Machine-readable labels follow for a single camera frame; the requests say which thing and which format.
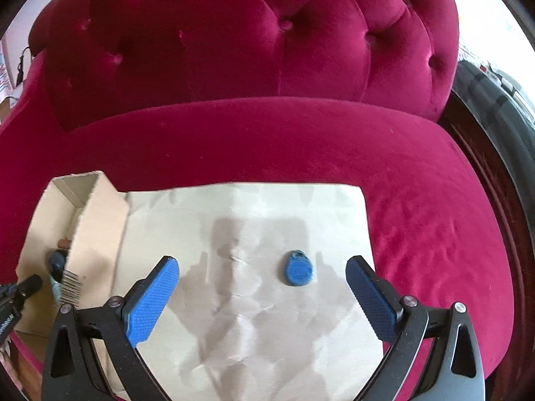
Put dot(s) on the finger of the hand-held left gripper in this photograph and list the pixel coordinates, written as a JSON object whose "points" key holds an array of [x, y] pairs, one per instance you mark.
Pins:
{"points": [[27, 286]]}

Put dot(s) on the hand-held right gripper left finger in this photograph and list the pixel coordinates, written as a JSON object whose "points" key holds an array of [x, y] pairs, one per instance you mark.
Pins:
{"points": [[148, 305]]}

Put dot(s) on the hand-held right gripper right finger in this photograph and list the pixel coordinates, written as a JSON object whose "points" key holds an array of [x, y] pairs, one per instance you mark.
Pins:
{"points": [[374, 300]]}

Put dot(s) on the light blue tube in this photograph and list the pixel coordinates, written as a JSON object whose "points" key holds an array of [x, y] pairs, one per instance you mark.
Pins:
{"points": [[56, 288]]}

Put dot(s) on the black car key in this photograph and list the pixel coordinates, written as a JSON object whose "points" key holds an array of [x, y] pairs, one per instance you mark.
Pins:
{"points": [[57, 263]]}

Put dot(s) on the brown cylinder case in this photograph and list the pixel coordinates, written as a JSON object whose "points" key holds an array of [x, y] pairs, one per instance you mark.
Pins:
{"points": [[65, 243]]}

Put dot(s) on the blue key fob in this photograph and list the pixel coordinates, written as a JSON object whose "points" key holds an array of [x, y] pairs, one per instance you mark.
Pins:
{"points": [[297, 269]]}

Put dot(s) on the cardboard box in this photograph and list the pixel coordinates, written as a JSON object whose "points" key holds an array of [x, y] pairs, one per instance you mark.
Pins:
{"points": [[100, 225]]}

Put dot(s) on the beige paper sheet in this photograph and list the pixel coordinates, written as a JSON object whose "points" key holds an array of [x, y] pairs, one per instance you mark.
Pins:
{"points": [[250, 225]]}

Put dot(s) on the cartoon print curtain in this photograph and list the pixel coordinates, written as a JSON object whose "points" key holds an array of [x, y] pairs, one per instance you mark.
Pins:
{"points": [[4, 67]]}

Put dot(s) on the grey striped bedding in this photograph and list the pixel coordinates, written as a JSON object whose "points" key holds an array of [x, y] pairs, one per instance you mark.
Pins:
{"points": [[497, 112]]}

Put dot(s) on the red tufted velvet sofa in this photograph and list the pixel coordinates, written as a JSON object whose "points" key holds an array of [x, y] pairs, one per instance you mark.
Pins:
{"points": [[267, 71]]}

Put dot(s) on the dark wooden bed frame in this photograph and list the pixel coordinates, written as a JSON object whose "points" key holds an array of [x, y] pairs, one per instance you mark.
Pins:
{"points": [[489, 167]]}

